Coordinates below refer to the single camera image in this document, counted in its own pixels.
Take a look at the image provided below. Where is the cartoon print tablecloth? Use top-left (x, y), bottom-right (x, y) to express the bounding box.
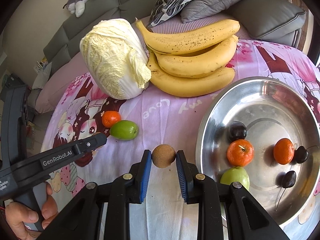
top-left (42, 40), bottom-right (319, 239)

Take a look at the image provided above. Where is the yellow banana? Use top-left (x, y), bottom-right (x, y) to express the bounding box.
top-left (147, 51), bottom-right (235, 98)
top-left (155, 35), bottom-right (239, 78)

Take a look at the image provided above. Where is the top spotted banana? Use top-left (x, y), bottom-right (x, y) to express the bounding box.
top-left (136, 19), bottom-right (240, 55)

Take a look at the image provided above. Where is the green jujube fruit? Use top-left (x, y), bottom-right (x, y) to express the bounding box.
top-left (220, 166), bottom-right (250, 190)
top-left (110, 120), bottom-right (139, 140)

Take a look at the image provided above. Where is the large orange tangerine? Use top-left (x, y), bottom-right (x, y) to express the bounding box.
top-left (226, 139), bottom-right (254, 167)

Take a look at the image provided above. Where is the small tangerine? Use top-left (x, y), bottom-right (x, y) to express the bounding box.
top-left (273, 138), bottom-right (295, 165)

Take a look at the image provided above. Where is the middle yellow banana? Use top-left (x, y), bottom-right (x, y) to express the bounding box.
top-left (155, 35), bottom-right (239, 78)

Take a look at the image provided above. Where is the large stainless steel bowl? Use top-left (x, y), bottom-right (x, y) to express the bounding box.
top-left (195, 77), bottom-right (319, 227)

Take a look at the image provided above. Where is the napa cabbage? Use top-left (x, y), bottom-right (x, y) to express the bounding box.
top-left (80, 18), bottom-right (151, 100)

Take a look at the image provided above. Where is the grey leather cushion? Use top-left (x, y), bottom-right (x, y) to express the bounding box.
top-left (227, 0), bottom-right (306, 48)

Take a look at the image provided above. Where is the bottom yellow banana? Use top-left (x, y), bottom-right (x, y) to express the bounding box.
top-left (147, 51), bottom-right (235, 98)

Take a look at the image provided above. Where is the person's left hand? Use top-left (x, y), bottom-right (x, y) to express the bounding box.
top-left (5, 183), bottom-right (59, 239)

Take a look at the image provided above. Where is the dark cherry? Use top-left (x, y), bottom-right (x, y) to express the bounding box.
top-left (275, 170), bottom-right (297, 211)
top-left (294, 145), bottom-right (318, 164)
top-left (227, 121), bottom-right (247, 142)

